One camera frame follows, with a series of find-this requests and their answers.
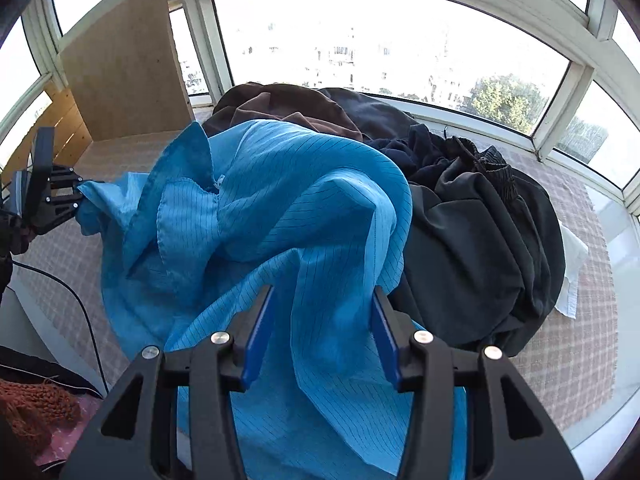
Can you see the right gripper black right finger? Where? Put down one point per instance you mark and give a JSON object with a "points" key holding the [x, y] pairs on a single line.
{"points": [[471, 411]]}

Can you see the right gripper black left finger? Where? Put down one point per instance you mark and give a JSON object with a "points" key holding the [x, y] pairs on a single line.
{"points": [[169, 416]]}

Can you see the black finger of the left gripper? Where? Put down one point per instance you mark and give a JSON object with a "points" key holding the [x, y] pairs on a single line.
{"points": [[57, 199]]}

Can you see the blue striped work jacket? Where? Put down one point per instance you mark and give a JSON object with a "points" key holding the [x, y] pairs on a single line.
{"points": [[321, 219]]}

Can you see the wooden plank panel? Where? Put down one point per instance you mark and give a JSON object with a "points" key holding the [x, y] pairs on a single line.
{"points": [[71, 135]]}

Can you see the pink bow-print shirt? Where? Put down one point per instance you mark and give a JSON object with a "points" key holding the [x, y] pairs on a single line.
{"points": [[66, 431]]}

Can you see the rust knitted sleeve cuff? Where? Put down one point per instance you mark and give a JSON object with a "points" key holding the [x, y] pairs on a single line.
{"points": [[34, 411]]}

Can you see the light wooden board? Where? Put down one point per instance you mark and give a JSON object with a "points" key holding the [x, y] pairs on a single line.
{"points": [[124, 73]]}

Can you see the black zip jacket worn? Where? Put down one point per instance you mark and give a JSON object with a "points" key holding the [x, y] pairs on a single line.
{"points": [[30, 370]]}

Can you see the black jacket garment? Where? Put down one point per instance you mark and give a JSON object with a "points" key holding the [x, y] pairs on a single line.
{"points": [[484, 259]]}

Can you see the white cloth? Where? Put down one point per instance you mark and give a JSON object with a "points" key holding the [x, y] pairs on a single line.
{"points": [[575, 253]]}

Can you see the brown garment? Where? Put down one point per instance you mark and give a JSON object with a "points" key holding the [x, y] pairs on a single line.
{"points": [[285, 102]]}

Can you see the dark navy garment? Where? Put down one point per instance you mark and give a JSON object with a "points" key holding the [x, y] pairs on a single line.
{"points": [[395, 135]]}

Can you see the white window frame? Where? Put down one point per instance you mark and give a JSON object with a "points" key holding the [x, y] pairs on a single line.
{"points": [[585, 37]]}

